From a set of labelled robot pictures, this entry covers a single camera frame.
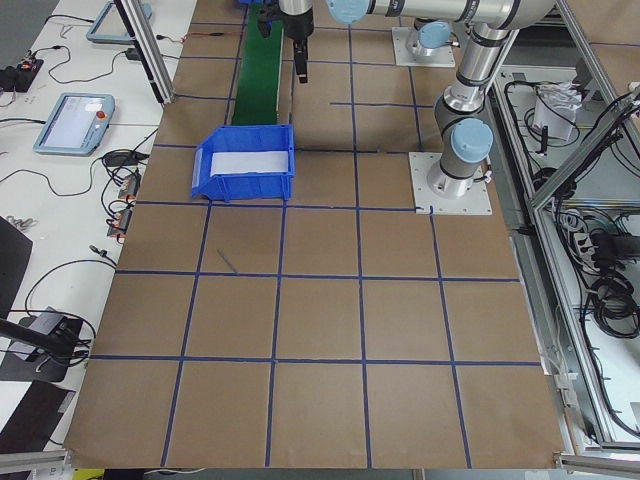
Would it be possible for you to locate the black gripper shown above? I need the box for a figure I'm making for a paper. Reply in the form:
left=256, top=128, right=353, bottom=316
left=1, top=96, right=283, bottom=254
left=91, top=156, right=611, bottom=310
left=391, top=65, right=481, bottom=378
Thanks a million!
left=282, top=12, right=314, bottom=84

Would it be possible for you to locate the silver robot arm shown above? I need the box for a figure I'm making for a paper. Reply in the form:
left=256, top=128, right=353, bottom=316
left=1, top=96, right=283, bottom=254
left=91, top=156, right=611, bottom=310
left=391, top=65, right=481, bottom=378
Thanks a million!
left=405, top=18, right=452, bottom=57
left=326, top=0, right=554, bottom=200

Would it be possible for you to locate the green conveyor belt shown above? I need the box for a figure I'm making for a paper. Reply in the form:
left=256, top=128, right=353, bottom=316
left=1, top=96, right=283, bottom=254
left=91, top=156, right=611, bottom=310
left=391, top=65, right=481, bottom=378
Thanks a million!
left=231, top=3, right=283, bottom=126

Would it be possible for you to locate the left blue plastic bin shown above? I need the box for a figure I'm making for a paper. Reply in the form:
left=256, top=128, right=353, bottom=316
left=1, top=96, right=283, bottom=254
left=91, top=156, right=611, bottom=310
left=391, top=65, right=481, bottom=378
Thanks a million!
left=191, top=124, right=295, bottom=202

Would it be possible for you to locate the white foam bin liner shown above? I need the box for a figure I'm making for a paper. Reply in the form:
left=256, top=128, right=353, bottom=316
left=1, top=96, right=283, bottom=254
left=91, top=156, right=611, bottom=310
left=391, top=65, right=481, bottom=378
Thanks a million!
left=211, top=151, right=289, bottom=175

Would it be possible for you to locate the far teach pendant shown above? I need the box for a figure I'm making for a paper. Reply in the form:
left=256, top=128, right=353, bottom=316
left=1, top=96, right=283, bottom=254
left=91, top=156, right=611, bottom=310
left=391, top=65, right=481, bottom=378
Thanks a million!
left=86, top=1, right=132, bottom=45

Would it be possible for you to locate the teach pendant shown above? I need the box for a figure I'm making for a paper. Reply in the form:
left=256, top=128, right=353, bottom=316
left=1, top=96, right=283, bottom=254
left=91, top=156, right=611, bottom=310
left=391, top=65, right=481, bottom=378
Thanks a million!
left=33, top=92, right=115, bottom=156
left=86, top=1, right=132, bottom=45

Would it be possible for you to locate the near teach pendant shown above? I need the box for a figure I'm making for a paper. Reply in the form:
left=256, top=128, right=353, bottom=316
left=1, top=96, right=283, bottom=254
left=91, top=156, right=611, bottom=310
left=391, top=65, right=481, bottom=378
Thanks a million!
left=33, top=92, right=115, bottom=156

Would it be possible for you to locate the white crumpled bag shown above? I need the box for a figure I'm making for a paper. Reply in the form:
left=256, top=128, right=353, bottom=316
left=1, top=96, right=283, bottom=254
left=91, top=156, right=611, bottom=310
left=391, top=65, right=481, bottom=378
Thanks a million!
left=532, top=82, right=582, bottom=141

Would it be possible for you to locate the black monitor stand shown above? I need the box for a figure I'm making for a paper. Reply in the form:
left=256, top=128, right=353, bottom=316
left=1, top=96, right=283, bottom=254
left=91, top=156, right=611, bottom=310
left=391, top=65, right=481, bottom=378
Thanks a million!
left=1, top=309, right=82, bottom=383

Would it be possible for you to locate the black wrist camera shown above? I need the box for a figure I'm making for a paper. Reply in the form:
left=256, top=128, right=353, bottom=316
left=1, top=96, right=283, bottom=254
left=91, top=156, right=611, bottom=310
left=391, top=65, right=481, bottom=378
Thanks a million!
left=257, top=2, right=279, bottom=38

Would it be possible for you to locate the aluminium frame post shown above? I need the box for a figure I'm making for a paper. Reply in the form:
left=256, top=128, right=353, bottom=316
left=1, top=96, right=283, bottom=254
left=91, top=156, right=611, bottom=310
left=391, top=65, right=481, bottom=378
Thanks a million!
left=114, top=0, right=175, bottom=105

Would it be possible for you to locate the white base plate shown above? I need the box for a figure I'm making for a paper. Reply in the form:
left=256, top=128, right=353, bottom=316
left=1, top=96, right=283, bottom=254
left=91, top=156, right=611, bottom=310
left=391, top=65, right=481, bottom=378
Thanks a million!
left=391, top=27, right=456, bottom=68

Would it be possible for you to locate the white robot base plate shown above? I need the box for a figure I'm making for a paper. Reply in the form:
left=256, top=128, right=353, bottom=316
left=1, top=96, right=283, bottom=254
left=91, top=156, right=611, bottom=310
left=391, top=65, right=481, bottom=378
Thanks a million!
left=409, top=152, right=492, bottom=216

